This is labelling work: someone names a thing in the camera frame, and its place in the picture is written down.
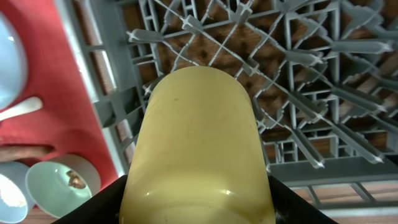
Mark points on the yellow plastic cup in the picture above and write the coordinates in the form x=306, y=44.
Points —
x=198, y=157

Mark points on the light blue plate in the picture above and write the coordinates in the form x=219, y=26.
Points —
x=14, y=66

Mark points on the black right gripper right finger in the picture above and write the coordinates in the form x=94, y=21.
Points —
x=292, y=209

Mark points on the brown carrot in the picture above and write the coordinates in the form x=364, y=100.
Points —
x=17, y=152

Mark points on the red plastic tray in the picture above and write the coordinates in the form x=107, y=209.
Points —
x=67, y=121

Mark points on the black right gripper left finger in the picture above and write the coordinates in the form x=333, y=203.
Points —
x=103, y=208

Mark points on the green bowl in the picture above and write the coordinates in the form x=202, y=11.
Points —
x=47, y=184

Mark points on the brown food scrap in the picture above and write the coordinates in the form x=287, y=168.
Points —
x=75, y=181

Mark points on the light blue rice bowl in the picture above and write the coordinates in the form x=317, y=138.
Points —
x=16, y=172

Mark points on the white plastic spoon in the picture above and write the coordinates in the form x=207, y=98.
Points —
x=29, y=105

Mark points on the grey plastic dishwasher rack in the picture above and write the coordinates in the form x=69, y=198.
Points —
x=322, y=76

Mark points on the white rice pile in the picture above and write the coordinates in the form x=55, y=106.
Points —
x=11, y=195

